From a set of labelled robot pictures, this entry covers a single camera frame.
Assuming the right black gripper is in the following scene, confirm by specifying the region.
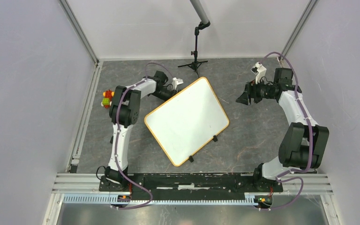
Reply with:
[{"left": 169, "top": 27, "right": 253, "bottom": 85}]
[{"left": 236, "top": 76, "right": 275, "bottom": 106}]

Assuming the yellow framed whiteboard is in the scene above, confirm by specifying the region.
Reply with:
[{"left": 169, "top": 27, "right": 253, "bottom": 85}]
[{"left": 144, "top": 77, "right": 230, "bottom": 166}]

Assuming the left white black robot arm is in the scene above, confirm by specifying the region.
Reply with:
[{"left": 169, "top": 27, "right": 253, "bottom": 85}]
[{"left": 103, "top": 71, "right": 183, "bottom": 191}]

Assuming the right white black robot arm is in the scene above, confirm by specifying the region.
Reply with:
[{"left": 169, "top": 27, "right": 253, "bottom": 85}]
[{"left": 236, "top": 63, "right": 330, "bottom": 191}]

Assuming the colourful toy block car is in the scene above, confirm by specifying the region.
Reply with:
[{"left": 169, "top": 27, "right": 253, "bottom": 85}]
[{"left": 101, "top": 90, "right": 114, "bottom": 109}]

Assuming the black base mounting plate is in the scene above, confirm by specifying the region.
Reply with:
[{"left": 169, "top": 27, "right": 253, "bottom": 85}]
[{"left": 99, "top": 172, "right": 283, "bottom": 201}]

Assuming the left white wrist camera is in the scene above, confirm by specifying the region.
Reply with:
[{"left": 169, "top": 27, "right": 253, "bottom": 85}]
[{"left": 171, "top": 77, "right": 184, "bottom": 90}]

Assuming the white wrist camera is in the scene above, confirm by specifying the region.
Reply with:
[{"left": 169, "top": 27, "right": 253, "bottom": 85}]
[
  {"left": 171, "top": 77, "right": 184, "bottom": 90},
  {"left": 251, "top": 62, "right": 267, "bottom": 84}
]

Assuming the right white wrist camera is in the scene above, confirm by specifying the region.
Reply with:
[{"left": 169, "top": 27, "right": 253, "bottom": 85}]
[{"left": 251, "top": 62, "right": 267, "bottom": 84}]

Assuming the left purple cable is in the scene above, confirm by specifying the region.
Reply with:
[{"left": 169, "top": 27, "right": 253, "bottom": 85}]
[{"left": 112, "top": 62, "right": 174, "bottom": 210}]

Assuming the purple cable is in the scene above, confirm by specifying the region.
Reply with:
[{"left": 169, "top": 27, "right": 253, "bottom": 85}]
[
  {"left": 259, "top": 52, "right": 314, "bottom": 210},
  {"left": 112, "top": 62, "right": 174, "bottom": 210}
]

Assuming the black tripod camera stand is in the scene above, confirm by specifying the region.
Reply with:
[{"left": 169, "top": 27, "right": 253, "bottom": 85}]
[{"left": 178, "top": 21, "right": 210, "bottom": 78}]

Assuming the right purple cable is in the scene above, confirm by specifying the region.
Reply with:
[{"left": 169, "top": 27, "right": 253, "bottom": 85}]
[{"left": 259, "top": 52, "right": 314, "bottom": 210}]

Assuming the grey camera boom pole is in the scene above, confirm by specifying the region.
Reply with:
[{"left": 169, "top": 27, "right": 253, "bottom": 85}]
[{"left": 190, "top": 0, "right": 210, "bottom": 24}]

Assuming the slotted aluminium cable rail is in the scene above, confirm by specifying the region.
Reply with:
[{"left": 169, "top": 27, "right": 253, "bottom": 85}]
[{"left": 62, "top": 194, "right": 272, "bottom": 207}]

